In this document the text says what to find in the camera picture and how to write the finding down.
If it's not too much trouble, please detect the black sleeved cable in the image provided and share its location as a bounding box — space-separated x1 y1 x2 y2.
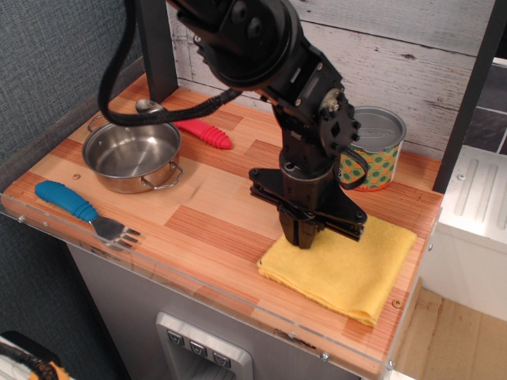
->
97 0 242 127

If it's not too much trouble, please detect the spoon with red handle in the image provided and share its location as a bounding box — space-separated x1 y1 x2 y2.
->
135 98 234 150

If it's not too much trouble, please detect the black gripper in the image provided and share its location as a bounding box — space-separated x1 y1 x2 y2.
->
249 168 368 249

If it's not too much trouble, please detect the clear acrylic edge guard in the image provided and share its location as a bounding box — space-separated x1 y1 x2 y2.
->
2 183 443 379

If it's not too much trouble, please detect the dark grey post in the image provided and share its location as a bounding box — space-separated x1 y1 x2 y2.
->
135 0 178 103
433 0 506 194

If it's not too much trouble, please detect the yellow-orange towel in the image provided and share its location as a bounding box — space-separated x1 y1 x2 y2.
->
257 216 417 326

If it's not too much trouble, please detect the dark grey left post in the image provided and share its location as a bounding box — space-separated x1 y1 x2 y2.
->
135 0 178 103

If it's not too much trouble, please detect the dark grey right post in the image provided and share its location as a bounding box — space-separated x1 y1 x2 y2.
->
433 0 506 194

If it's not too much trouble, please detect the white toy sink unit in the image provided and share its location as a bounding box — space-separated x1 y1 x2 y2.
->
418 57 507 321

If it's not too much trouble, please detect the green orange patterned can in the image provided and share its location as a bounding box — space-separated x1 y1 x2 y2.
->
337 106 406 192

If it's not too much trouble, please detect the fork with blue handle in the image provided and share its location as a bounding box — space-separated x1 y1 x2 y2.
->
35 180 140 250

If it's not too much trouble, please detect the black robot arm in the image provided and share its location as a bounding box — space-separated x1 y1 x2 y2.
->
173 1 367 249

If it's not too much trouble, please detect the stainless steel pot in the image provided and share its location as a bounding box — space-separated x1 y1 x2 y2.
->
82 115 185 194

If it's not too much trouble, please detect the grey dispenser panel with buttons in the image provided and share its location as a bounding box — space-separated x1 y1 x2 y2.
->
156 312 254 379

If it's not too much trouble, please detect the orange cloth at corner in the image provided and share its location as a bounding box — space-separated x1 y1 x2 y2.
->
49 362 72 380

